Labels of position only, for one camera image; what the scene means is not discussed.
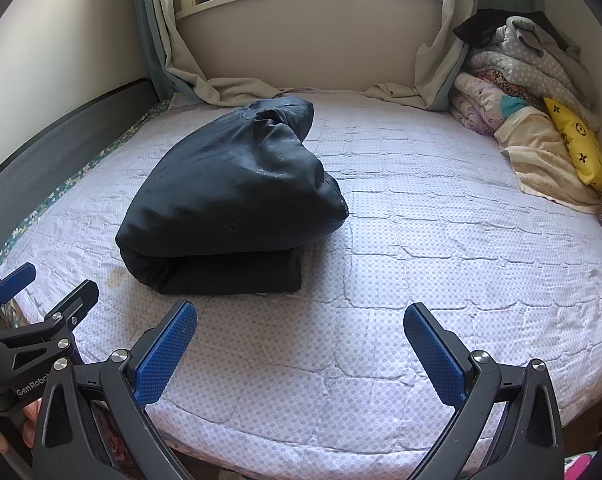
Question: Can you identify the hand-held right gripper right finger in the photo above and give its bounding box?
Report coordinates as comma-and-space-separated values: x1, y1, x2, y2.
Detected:
403, 302, 566, 480

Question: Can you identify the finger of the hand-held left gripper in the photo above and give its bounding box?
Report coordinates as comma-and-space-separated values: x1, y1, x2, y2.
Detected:
0, 262, 37, 323
41, 280, 100, 361

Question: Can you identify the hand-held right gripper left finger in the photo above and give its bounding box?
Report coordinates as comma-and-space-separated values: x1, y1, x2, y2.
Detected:
31, 299, 199, 480

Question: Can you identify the dark navy jacket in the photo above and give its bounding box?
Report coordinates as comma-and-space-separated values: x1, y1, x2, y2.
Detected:
115, 96, 351, 296

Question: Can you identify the person's left hand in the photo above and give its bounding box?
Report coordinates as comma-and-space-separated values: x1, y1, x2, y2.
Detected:
24, 399, 43, 450

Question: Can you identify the bed with white dotted quilt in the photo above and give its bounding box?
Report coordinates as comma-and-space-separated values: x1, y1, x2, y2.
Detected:
0, 87, 602, 471

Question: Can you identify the teal floral bed sheet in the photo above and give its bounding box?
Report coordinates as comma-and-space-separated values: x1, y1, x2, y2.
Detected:
0, 100, 172, 271

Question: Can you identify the dark grey headboard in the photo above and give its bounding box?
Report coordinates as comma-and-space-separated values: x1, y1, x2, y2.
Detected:
0, 79, 157, 261

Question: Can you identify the pink floral cloth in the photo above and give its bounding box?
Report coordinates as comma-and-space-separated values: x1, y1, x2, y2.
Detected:
563, 452, 594, 480

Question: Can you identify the cream blanket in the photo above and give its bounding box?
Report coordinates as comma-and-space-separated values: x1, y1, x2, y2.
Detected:
493, 107, 602, 213

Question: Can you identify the pink floral quilt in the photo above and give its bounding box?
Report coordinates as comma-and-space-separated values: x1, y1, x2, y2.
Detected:
451, 71, 532, 136

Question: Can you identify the yellow patterned pillow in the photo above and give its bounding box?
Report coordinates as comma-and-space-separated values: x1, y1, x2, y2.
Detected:
543, 97, 602, 196

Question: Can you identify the beige and teal curtain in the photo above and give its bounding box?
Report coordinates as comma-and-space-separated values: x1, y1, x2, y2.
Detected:
366, 0, 546, 111
134, 0, 287, 107

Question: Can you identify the black cloth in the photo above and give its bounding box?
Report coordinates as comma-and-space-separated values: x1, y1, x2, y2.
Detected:
453, 8, 546, 46

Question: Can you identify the grey garment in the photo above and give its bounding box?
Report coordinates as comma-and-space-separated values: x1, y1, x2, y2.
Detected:
503, 16, 582, 68

